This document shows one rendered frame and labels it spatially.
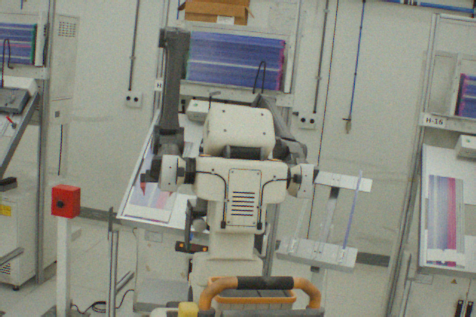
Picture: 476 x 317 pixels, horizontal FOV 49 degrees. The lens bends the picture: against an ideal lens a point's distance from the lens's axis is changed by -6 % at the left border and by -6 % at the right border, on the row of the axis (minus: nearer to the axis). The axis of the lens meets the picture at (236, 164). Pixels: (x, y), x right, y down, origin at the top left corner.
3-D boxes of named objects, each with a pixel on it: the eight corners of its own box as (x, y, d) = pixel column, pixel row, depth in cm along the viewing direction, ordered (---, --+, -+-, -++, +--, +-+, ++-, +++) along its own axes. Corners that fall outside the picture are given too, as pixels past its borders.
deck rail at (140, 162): (122, 225, 269) (119, 219, 264) (118, 224, 269) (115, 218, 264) (162, 117, 310) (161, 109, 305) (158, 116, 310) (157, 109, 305)
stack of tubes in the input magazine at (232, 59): (279, 91, 285) (284, 39, 280) (184, 79, 293) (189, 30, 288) (281, 90, 297) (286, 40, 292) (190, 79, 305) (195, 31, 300)
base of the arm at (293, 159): (285, 167, 179) (320, 170, 182) (282, 149, 184) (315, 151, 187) (278, 184, 185) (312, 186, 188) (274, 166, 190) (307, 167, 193)
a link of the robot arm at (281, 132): (254, 85, 222) (277, 91, 226) (242, 114, 229) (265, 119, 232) (284, 146, 187) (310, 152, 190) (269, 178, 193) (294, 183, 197)
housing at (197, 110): (277, 138, 298) (277, 121, 286) (190, 126, 305) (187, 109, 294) (280, 127, 302) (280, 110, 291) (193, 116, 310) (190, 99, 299)
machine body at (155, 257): (251, 345, 298) (264, 242, 286) (132, 321, 309) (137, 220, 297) (266, 299, 361) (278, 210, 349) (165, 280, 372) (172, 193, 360)
